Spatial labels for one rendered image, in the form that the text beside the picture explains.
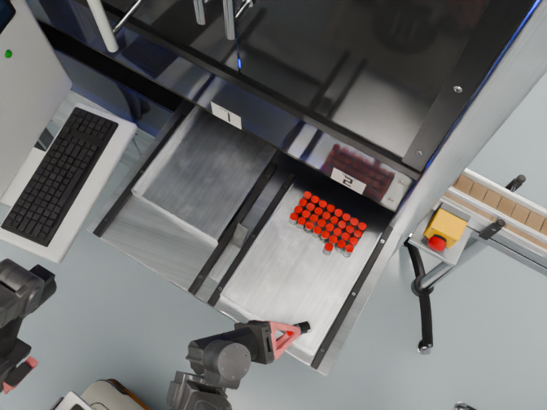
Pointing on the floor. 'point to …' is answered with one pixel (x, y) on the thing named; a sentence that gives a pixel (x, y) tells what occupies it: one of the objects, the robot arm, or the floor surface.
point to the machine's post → (479, 119)
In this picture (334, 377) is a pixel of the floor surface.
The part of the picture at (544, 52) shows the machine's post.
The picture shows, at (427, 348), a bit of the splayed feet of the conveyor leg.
